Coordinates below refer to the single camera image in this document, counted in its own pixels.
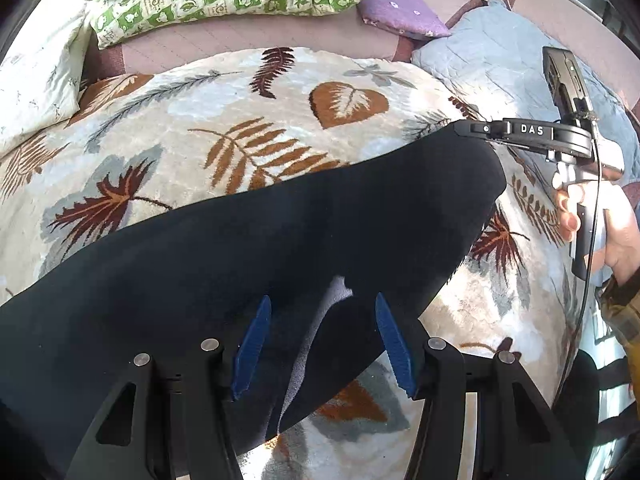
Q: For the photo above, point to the white leaf print pillow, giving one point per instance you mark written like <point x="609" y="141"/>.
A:
<point x="35" y="85"/>

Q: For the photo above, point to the purple flowered pillow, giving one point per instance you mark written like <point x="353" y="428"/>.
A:
<point x="395" y="10"/>

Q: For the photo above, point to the green checked quilt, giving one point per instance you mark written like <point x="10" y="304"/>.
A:
<point x="200" y="0"/>

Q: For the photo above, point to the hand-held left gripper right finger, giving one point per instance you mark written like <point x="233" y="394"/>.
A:
<point x="395" y="345"/>

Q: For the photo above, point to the person's right forearm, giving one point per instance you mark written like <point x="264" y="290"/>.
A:
<point x="625" y="310"/>

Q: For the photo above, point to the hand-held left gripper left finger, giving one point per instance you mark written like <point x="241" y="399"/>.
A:
<point x="252" y="350"/>

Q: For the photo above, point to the grey quilted pillow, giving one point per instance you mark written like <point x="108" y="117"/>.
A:
<point x="490" y="50"/>

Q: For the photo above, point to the leaf print blanket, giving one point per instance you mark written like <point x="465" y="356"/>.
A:
<point x="200" y="110"/>

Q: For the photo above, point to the black pants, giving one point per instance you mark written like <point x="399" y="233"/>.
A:
<point x="250" y="240"/>

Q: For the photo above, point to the person's right hand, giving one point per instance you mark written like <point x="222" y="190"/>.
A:
<point x="620" y="245"/>

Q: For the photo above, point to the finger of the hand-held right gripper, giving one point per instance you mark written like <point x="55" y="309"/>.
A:
<point x="505" y="131"/>

